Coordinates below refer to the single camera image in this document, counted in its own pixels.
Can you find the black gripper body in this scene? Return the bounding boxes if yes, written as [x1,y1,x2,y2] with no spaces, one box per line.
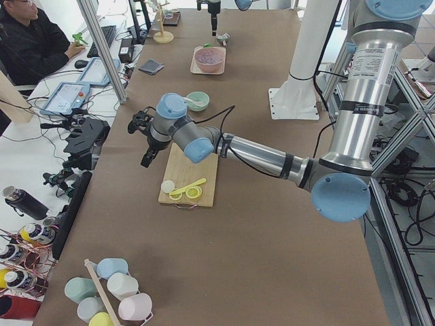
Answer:
[207,0,221,14]
[147,131,170,153]

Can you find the metal ice scoop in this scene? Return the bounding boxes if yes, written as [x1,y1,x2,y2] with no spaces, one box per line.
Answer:
[216,33,230,47]

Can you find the white ceramic spoon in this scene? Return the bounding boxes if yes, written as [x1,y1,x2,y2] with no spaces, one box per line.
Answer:
[183,97,202,105]

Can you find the pink bowl of ice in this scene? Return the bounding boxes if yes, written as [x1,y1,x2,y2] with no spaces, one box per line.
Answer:
[194,47,226,73]

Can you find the mint green bowl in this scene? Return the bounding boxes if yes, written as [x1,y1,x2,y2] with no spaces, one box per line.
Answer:
[186,91,210,112]

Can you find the bamboo cutting board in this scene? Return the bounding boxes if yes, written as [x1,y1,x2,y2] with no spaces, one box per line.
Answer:
[158,143,218,207]

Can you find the white onion half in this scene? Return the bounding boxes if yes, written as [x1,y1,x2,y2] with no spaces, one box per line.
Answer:
[160,180,176,194]

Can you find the lemon slice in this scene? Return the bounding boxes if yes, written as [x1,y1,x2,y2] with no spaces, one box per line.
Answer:
[169,192,183,201]
[185,185,203,200]

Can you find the wooden cup tree stand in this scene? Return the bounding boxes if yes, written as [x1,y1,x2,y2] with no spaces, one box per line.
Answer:
[150,1,174,43]

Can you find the beige serving tray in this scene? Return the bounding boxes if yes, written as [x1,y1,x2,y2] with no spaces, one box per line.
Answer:
[190,47,226,75]

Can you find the black 3D printed stand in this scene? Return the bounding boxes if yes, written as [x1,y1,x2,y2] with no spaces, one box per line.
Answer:
[63,118,110,155]

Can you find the grey folded cloth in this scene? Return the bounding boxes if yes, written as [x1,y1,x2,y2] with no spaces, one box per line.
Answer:
[139,59,164,75]

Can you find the upper blue teach pendant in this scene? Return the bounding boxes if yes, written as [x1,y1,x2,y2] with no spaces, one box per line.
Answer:
[40,81,90,115]

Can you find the black keyboard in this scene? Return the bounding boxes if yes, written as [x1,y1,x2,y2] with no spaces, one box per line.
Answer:
[86,25,118,58]

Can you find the black bar on desk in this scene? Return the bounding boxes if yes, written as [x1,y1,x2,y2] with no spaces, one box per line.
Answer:
[52,171,92,260]

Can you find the light blue cup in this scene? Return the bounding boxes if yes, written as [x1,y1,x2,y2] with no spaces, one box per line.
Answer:
[97,257,128,280]

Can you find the white cup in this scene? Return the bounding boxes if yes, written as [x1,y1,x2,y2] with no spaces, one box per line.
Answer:
[107,272,139,301]

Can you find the black water bottle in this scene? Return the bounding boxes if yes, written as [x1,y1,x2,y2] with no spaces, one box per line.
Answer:
[2,186,49,221]

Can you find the mint green cup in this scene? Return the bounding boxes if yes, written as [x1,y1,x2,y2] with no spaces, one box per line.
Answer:
[64,277,97,304]

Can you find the pink cup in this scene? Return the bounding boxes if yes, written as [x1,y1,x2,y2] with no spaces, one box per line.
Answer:
[118,293,152,321]

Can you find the seated person in black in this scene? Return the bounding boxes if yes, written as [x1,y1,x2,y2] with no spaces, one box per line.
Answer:
[1,1,84,86]

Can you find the grey blue cup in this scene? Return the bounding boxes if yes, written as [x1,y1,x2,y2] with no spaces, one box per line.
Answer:
[77,297,105,323]

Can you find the yellow cup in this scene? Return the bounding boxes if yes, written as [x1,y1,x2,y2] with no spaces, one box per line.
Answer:
[88,312,114,326]

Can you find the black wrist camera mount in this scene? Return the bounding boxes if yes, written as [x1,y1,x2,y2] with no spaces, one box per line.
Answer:
[196,0,209,11]
[127,109,154,136]

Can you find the aluminium frame post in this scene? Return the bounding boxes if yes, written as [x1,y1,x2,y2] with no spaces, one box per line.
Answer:
[76,0,127,104]

